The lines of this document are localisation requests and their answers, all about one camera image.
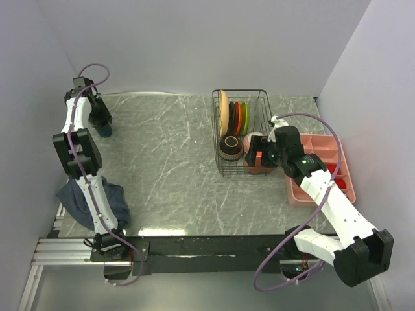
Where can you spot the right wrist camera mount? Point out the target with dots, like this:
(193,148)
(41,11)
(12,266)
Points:
(275,123)

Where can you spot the pink patterned bowl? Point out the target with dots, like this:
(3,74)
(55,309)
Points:
(247,140)

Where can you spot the dark brown patterned bowl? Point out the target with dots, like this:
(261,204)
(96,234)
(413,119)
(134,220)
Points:
(230,148)

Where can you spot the orange mug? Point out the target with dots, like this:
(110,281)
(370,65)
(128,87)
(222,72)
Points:
(258,168)

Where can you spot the beige plate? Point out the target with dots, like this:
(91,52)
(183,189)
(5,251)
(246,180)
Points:
(224,113)

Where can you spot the dark blue mug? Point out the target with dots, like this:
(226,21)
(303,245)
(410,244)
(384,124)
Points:
(105,131)

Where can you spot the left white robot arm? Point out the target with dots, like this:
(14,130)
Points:
(82,162)

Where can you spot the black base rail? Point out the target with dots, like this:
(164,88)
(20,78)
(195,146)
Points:
(195,254)

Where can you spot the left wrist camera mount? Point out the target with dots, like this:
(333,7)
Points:
(81,82)

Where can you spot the blue cloth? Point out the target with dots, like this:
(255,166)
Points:
(72,198)

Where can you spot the orange plate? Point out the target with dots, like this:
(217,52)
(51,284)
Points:
(238,118)

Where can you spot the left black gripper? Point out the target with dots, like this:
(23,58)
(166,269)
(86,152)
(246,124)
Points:
(104,115)

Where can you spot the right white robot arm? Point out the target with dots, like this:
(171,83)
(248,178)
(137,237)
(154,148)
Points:
(360,251)

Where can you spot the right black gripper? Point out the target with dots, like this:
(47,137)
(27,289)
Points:
(257,144)

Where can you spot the black wire dish rack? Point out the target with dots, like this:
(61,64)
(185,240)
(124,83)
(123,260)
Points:
(241,95)

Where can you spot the red item in tray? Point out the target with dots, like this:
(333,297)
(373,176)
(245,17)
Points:
(341,183)
(331,167)

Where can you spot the pink divided tray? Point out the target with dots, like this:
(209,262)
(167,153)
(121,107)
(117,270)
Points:
(325,147)

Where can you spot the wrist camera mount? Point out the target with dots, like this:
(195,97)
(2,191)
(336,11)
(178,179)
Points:
(275,123)
(81,82)

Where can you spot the black plate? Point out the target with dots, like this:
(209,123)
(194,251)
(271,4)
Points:
(231,122)

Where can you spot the green plate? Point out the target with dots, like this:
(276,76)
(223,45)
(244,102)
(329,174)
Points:
(245,118)

